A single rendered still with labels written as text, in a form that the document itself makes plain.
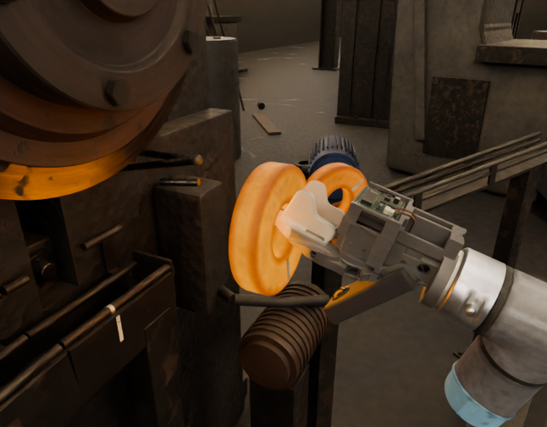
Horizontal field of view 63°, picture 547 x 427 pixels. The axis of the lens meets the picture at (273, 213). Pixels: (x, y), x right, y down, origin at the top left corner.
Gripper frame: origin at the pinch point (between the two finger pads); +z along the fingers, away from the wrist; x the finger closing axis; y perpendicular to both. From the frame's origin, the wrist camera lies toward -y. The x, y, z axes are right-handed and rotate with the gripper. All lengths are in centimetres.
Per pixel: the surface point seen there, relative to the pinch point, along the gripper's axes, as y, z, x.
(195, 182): 0.1, 10.1, 1.7
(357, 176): -7.8, -1.4, -40.9
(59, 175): 0.7, 19.2, 13.4
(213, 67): -50, 145, -225
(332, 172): -7.0, 2.7, -35.6
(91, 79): 13.0, 13.9, 15.1
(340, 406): -81, -20, -54
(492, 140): -36, -37, -252
